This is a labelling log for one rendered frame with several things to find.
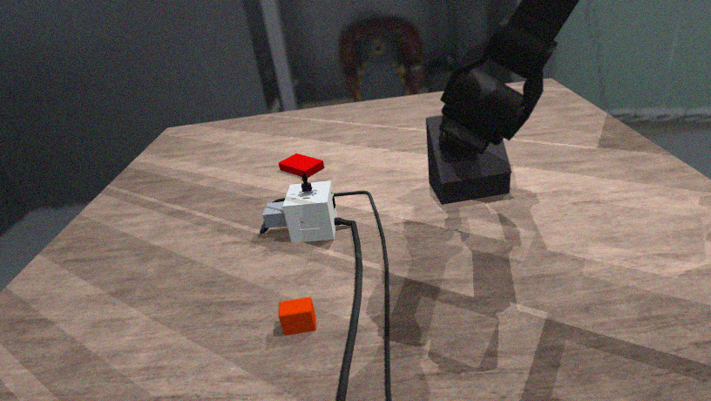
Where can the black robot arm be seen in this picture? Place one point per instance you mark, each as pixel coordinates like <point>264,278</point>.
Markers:
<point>479,109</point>

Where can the orange cube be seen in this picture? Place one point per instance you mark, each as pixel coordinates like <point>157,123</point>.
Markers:
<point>297,316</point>

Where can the red flat rectangular block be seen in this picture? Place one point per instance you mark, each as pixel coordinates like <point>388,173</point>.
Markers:
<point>298,164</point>

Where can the black cable with grey plug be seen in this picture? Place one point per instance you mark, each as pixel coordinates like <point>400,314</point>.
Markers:
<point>274,217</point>

